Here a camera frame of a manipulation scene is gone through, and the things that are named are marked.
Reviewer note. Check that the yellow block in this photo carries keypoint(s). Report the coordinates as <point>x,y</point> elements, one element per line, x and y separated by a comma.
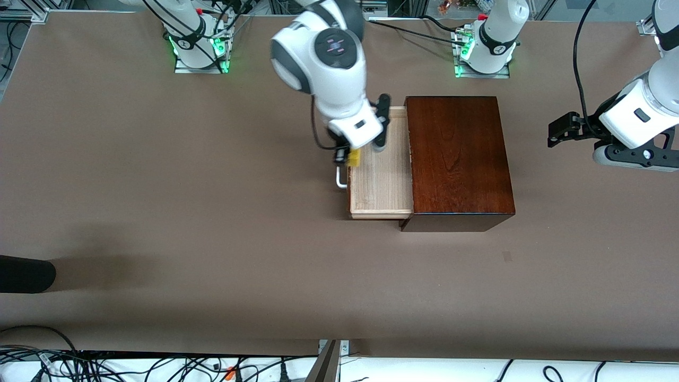
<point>355,157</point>

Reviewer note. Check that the light wood drawer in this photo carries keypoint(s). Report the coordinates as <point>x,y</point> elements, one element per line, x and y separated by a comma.
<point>382,185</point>

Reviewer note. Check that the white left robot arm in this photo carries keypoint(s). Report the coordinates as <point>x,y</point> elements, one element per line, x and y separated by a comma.
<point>498,32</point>

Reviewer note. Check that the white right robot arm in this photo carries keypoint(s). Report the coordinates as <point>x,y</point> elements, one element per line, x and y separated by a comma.
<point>339,85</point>

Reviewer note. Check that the dark brown wooden cabinet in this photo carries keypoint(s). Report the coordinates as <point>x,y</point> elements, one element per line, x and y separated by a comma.
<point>461,170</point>

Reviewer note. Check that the black cylindrical object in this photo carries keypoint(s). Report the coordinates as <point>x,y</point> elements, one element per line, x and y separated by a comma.
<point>26,274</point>

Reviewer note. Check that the aluminium corner bracket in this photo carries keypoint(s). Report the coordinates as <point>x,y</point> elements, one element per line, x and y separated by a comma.
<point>646,27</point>

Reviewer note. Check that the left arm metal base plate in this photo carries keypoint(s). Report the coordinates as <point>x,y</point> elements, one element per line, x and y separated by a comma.
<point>467,74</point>

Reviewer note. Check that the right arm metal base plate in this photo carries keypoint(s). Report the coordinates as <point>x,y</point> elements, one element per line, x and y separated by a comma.
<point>201,70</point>

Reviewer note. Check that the aluminium profile post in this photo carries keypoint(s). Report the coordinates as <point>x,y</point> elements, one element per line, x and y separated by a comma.
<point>326,366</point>

